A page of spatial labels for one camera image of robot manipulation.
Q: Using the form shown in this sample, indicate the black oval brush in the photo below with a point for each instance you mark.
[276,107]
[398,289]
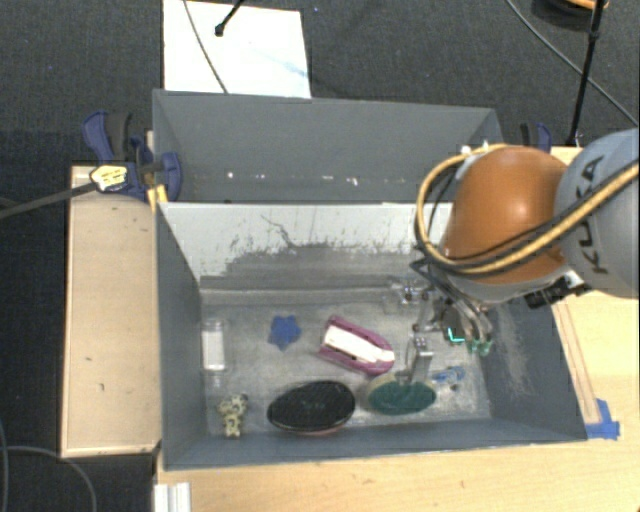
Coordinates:
[311,407]

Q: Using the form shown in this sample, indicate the green round sponge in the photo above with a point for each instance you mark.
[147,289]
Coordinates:
[400,397]

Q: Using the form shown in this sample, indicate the blue star-shaped toy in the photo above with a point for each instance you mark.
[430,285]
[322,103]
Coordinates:
[285,331]

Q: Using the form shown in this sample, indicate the black cylinder on white bracket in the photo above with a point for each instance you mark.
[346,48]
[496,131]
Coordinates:
[547,294]

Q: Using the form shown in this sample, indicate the pale wood flat board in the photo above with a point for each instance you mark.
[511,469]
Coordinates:
[112,320]

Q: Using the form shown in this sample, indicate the clear jar with white contents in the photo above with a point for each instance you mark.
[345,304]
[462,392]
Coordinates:
[214,346]

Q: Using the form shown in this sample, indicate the yellow spotted toy animal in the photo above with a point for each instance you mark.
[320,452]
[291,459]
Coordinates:
[232,412]

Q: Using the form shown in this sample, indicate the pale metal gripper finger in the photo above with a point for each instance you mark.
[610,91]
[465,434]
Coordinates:
[407,294]
[423,362]

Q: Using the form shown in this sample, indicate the grey metal bin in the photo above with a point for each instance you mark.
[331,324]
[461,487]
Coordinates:
[310,150]

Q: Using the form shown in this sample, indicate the small blue plastic piece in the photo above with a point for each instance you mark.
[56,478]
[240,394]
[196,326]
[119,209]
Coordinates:
[450,374]

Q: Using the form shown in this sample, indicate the purple and white stapler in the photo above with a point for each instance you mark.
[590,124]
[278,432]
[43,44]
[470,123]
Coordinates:
[356,346]

